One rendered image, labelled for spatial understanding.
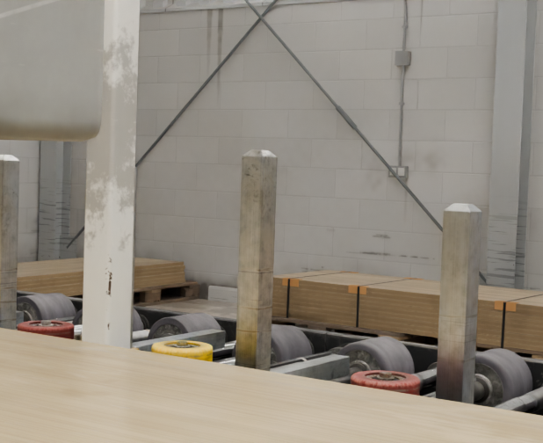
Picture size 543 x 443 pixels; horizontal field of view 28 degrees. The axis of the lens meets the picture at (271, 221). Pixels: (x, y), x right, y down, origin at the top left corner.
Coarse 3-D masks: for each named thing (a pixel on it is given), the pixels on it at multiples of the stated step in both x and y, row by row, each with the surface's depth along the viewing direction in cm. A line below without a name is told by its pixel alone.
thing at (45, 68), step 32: (0, 0) 20; (32, 0) 21; (64, 0) 22; (96, 0) 22; (0, 32) 20; (32, 32) 21; (64, 32) 22; (96, 32) 22; (0, 64) 20; (32, 64) 21; (64, 64) 22; (96, 64) 22; (0, 96) 20; (32, 96) 21; (64, 96) 22; (96, 96) 23; (0, 128) 21; (32, 128) 21; (64, 128) 22; (96, 128) 23
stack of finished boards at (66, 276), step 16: (32, 272) 783; (48, 272) 787; (64, 272) 790; (80, 272) 804; (144, 272) 864; (160, 272) 882; (176, 272) 900; (32, 288) 761; (48, 288) 775; (64, 288) 788; (80, 288) 802
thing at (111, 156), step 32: (128, 0) 146; (128, 32) 146; (128, 64) 146; (128, 96) 147; (128, 128) 147; (96, 160) 146; (128, 160) 147; (96, 192) 146; (128, 192) 148; (96, 224) 147; (128, 224) 148; (96, 256) 147; (128, 256) 149; (96, 288) 147; (128, 288) 149; (96, 320) 147; (128, 320) 149
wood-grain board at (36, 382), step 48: (0, 336) 150; (48, 336) 151; (0, 384) 118; (48, 384) 119; (96, 384) 120; (144, 384) 121; (192, 384) 122; (240, 384) 123; (288, 384) 124; (336, 384) 125; (0, 432) 98; (48, 432) 98; (96, 432) 99; (144, 432) 100; (192, 432) 100; (240, 432) 101; (288, 432) 101; (336, 432) 102; (384, 432) 103; (432, 432) 103; (480, 432) 104; (528, 432) 105
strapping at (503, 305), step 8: (352, 272) 775; (288, 280) 719; (296, 280) 716; (288, 288) 720; (352, 288) 691; (360, 288) 688; (288, 296) 720; (288, 304) 720; (496, 304) 634; (504, 304) 631; (512, 304) 628; (504, 312) 631; (504, 320) 631
